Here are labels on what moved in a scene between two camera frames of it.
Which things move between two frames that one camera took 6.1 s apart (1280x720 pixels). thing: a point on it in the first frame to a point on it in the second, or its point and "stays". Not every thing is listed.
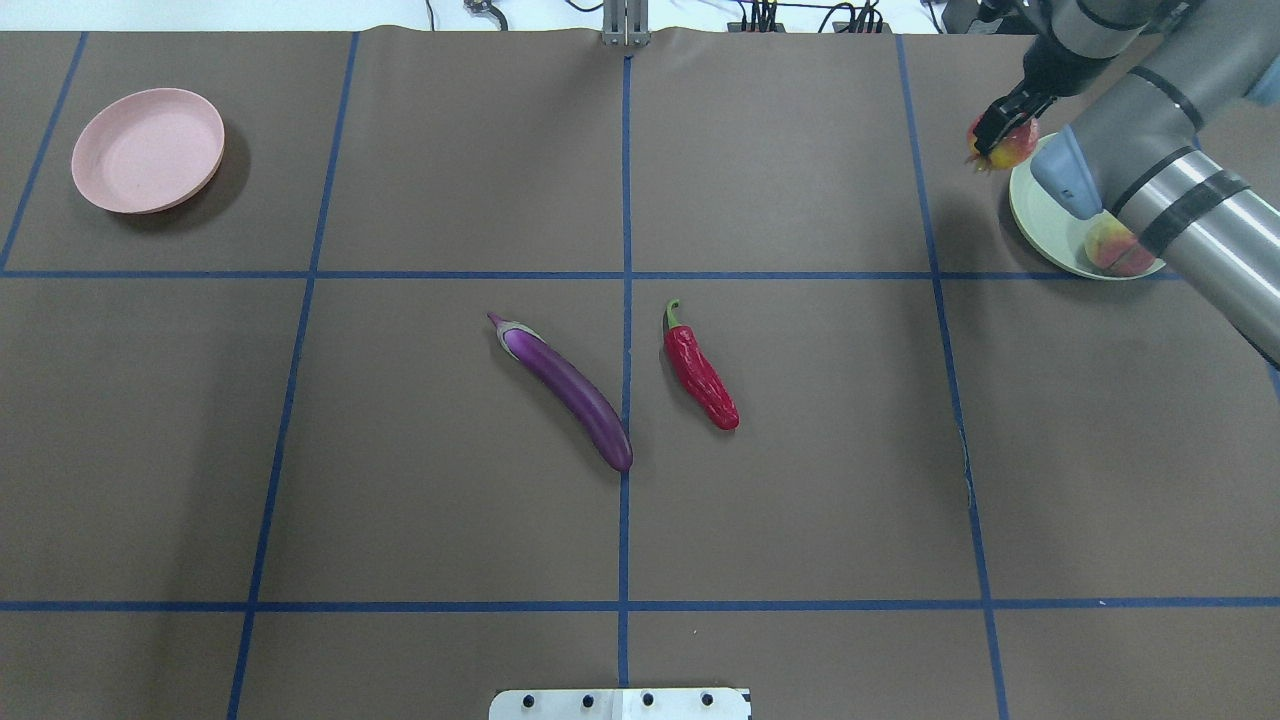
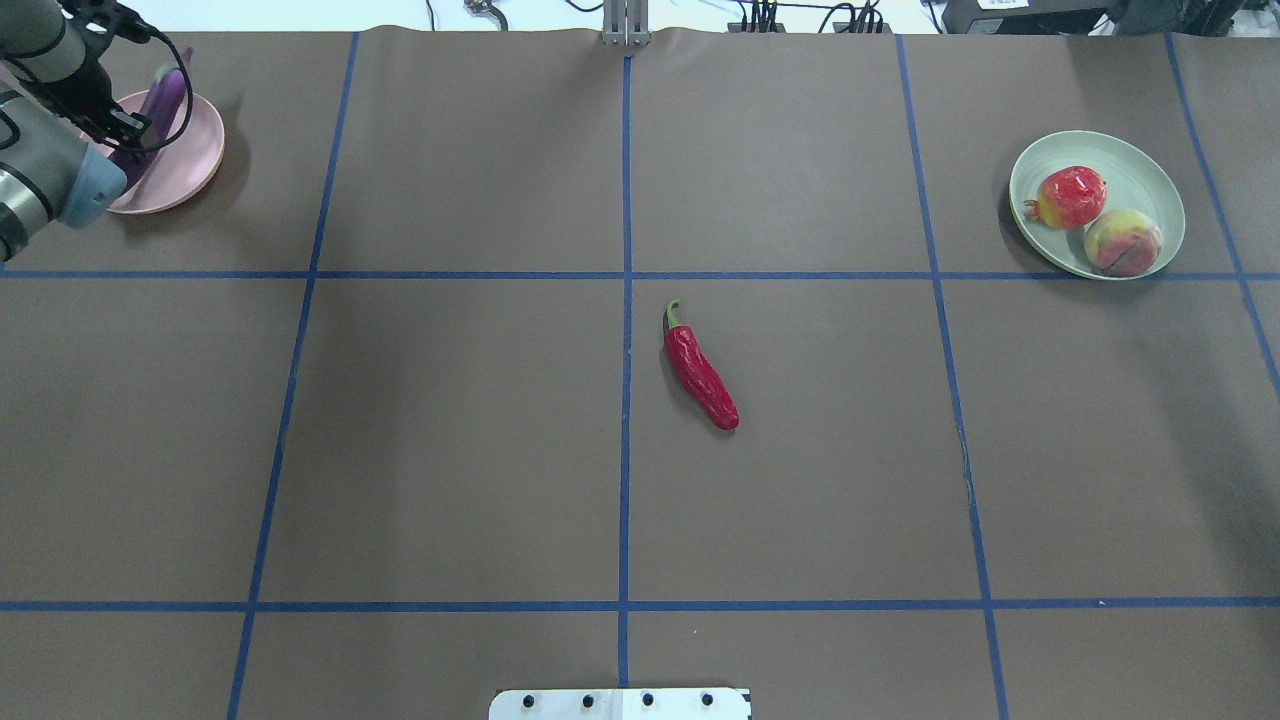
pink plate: [148, 150] stays
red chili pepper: [703, 383] stays
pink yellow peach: [1115, 250] stays
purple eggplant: [568, 391] to [160, 109]
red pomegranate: [1007, 152] to [1068, 198]
